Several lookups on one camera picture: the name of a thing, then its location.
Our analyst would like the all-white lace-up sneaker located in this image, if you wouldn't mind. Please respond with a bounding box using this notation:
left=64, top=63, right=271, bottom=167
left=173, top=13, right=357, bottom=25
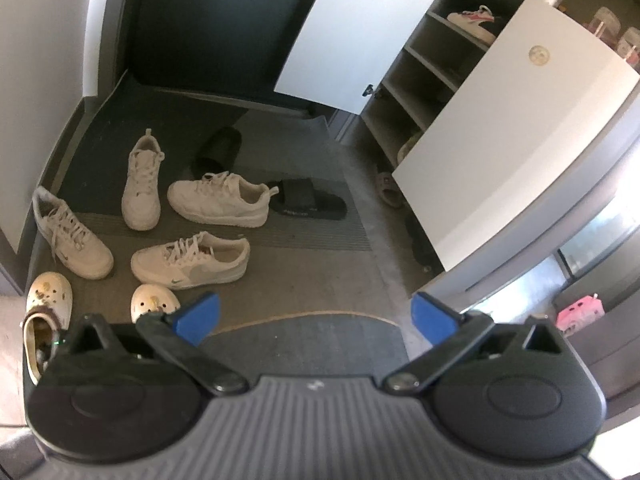
left=167, top=171, right=280, bottom=228
left=121, top=129, right=166, bottom=232

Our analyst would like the beige slipper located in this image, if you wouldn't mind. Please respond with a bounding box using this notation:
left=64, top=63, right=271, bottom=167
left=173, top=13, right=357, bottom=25
left=375, top=171, right=405, bottom=209

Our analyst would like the white cabinet door with sticker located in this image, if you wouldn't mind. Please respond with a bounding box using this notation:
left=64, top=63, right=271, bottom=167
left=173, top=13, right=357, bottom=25
left=391, top=0, right=640, bottom=273

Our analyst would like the cream clog with charms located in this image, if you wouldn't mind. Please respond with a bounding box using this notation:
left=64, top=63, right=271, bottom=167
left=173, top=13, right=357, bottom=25
left=130, top=283, right=182, bottom=323
left=22, top=271, right=74, bottom=386

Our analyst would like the pink box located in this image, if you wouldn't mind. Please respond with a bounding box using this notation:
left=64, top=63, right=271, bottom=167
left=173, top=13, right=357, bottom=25
left=555, top=294, right=606, bottom=336

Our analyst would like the dark shoe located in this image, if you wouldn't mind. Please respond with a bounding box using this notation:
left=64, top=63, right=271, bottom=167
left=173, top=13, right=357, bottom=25
left=404, top=215, right=443, bottom=268

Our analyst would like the clear plastic jar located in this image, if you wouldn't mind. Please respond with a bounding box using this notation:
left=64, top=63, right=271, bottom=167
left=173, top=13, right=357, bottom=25
left=616, top=27, right=640, bottom=68
left=586, top=6, right=623, bottom=43

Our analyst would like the pale yellow shoe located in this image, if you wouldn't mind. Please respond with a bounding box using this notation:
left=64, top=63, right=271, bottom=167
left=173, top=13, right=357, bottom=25
left=396, top=131, right=426, bottom=163

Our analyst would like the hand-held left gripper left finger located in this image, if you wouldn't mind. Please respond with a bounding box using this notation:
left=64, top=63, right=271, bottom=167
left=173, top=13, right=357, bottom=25
left=65, top=292, right=249, bottom=395

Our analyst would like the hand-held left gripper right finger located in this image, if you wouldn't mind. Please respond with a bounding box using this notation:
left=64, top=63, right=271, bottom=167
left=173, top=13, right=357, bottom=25
left=384, top=292, right=576, bottom=392

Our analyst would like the plain white cabinet door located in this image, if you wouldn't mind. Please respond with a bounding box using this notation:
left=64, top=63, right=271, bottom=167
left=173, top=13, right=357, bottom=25
left=274, top=0, right=458, bottom=116

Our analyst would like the grey shoe cabinet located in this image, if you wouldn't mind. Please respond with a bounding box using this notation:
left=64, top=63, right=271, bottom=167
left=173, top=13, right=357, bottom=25
left=359, top=0, right=640, bottom=211

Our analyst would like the dark grey floor mat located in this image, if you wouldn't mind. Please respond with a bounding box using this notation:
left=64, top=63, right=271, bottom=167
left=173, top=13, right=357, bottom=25
left=107, top=311, right=411, bottom=378

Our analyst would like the white sneaker with pink stripe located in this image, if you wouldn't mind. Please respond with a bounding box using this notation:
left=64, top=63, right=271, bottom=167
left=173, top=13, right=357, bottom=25
left=446, top=5, right=506, bottom=44

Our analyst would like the white sneaker with grey logo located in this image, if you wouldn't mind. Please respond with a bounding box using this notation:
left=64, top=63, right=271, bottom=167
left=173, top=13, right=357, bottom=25
left=130, top=231, right=251, bottom=291
left=32, top=186, right=115, bottom=281

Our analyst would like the black slide sandal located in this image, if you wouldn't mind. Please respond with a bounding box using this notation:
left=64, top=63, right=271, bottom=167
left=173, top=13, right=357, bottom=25
left=266, top=179, right=348, bottom=222
left=191, top=126, right=244, bottom=177

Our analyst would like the ribbed grey doormat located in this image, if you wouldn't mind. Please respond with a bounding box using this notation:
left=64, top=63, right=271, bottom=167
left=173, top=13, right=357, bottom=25
left=75, top=165, right=373, bottom=253

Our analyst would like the dark entrance door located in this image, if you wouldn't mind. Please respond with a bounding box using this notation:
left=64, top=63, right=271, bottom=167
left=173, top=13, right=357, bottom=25
left=132, top=0, right=326, bottom=106

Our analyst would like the black floor mat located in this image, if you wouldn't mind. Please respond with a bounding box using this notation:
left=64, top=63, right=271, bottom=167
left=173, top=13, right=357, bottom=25
left=52, top=72, right=251, bottom=216

